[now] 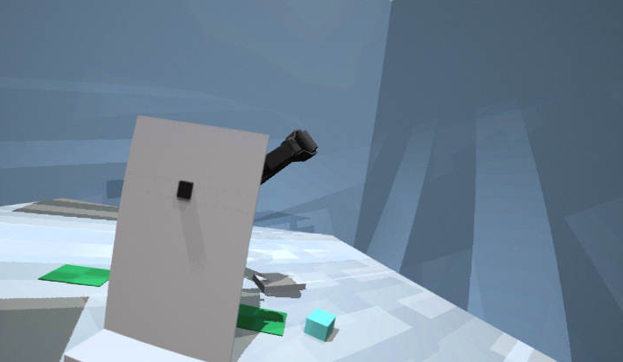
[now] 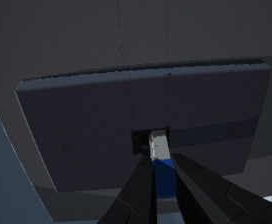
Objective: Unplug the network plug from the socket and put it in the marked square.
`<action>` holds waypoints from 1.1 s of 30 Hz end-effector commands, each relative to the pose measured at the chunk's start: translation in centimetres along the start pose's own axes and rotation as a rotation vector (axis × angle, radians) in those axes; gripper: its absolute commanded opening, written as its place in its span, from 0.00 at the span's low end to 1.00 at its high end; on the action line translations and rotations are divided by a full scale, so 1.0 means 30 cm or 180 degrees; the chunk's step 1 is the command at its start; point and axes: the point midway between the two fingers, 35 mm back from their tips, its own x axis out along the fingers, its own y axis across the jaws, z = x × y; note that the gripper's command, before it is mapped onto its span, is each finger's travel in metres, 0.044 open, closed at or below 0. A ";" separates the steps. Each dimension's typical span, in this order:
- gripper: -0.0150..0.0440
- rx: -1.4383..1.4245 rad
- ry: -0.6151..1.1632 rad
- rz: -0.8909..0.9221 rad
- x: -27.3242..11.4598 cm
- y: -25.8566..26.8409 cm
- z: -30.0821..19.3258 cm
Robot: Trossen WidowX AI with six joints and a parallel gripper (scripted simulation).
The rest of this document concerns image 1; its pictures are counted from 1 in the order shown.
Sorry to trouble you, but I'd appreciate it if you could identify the light blue cube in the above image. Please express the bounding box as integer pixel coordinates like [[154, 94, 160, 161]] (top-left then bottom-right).
[[304, 308, 336, 342]]

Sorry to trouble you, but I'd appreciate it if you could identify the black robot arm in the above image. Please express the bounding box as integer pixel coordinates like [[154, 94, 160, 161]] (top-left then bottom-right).
[[260, 129, 318, 185]]

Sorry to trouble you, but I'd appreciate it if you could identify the grey panel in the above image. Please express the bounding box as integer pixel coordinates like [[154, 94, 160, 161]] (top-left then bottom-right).
[[64, 115, 270, 362]]

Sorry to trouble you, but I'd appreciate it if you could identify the green flat square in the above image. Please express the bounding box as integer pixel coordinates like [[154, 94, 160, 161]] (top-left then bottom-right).
[[39, 264, 110, 287]]

